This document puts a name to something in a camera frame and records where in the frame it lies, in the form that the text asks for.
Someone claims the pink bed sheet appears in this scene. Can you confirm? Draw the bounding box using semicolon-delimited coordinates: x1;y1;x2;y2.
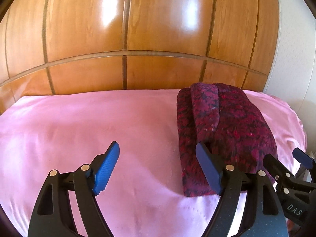
0;88;308;237

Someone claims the dark red patterned sweater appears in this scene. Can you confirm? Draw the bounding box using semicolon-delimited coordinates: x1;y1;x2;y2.
177;82;277;197

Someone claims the wooden panelled headboard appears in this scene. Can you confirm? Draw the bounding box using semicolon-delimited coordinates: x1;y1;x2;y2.
1;0;279;111

